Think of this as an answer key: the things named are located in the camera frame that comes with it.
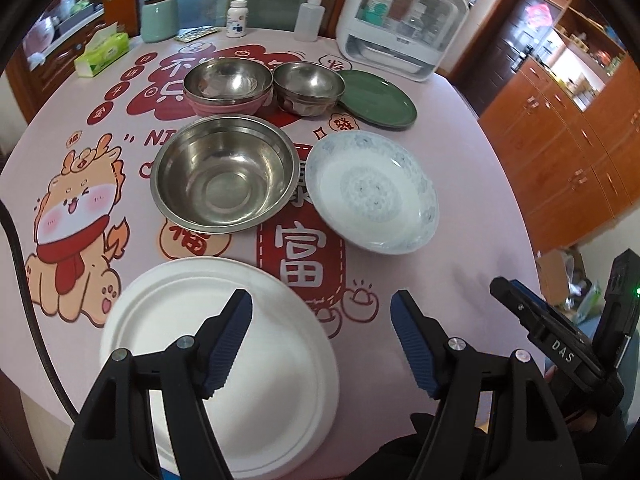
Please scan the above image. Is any small steel bowl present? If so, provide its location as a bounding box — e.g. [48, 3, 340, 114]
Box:
[272, 61, 346, 118]

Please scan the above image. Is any thick black cable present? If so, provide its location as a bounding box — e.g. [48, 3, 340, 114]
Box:
[0, 200, 81, 421]

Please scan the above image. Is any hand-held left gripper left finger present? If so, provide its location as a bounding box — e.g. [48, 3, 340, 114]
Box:
[59, 288, 253, 480]

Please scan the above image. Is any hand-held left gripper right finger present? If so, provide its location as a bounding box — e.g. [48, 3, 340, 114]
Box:
[390, 289, 583, 480]

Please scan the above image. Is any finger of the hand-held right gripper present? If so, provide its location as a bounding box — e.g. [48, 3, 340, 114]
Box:
[510, 281, 546, 313]
[490, 276, 551, 341]

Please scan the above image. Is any pink rice cooker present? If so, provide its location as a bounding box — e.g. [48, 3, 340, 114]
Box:
[22, 15, 56, 56]

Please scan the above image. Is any large steel bowl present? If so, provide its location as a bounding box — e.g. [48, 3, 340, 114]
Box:
[150, 115, 300, 233]

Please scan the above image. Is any white paper plate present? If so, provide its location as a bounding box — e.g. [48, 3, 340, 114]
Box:
[99, 257, 341, 466]

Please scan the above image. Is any clear squeeze bottle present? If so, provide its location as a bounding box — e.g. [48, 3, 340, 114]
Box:
[294, 0, 326, 43]

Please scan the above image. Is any green tissue pack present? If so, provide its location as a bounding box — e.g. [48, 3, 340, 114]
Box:
[74, 22, 132, 79]

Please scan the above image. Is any green canister with dark lid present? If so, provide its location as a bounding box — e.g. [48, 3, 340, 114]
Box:
[140, 0, 180, 43]

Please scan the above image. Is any pink printed tablecloth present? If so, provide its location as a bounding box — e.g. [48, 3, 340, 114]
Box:
[0, 27, 546, 480]

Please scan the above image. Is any green plate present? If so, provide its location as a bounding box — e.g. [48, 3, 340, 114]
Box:
[337, 69, 418, 131]

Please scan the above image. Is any wooden kitchen counter cabinet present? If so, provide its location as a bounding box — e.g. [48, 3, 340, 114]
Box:
[10, 10, 141, 106]

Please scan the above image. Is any cardboard box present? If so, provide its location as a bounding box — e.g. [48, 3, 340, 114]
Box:
[537, 247, 586, 306]

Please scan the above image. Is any white pill bottle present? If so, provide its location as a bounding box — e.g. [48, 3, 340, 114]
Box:
[226, 0, 249, 39]

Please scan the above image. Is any white patterned porcelain plate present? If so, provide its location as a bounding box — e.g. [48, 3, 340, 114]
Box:
[305, 130, 440, 255]

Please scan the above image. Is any tall wooden cabinet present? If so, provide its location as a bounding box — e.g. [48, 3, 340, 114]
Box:
[480, 0, 640, 256]

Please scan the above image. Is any silver blister pack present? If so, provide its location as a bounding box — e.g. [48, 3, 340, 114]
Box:
[175, 26, 220, 44]

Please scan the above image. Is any dark wooden door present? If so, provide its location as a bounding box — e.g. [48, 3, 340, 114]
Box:
[465, 0, 573, 116]

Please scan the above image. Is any pink-shelled steel bowl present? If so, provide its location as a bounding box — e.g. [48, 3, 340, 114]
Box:
[183, 58, 275, 117]

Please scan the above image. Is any white countertop sterilizer cabinet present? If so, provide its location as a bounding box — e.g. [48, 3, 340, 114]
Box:
[336, 0, 470, 83]

